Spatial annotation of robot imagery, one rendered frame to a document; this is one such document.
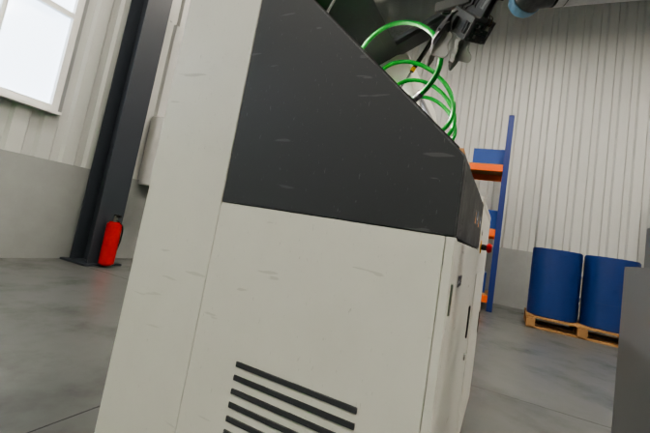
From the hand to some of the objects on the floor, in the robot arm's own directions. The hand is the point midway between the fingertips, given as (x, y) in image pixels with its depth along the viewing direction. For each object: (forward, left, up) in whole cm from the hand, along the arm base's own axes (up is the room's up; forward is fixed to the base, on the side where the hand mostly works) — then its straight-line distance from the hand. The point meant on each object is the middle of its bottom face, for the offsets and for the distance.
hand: (439, 63), depth 98 cm
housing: (+59, -52, -124) cm, 147 cm away
